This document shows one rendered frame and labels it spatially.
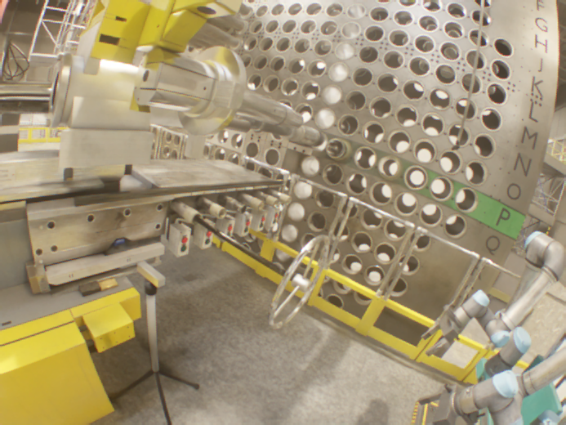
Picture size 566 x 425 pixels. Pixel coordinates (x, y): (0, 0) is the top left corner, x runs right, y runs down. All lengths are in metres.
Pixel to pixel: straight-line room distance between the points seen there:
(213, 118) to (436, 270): 2.48
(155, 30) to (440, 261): 2.81
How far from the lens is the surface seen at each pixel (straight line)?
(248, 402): 1.54
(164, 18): 0.94
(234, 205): 1.45
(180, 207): 1.26
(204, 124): 1.05
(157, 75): 0.86
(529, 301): 1.14
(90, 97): 1.08
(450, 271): 2.84
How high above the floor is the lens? 1.35
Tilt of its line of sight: 18 degrees down
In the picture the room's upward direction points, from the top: 17 degrees clockwise
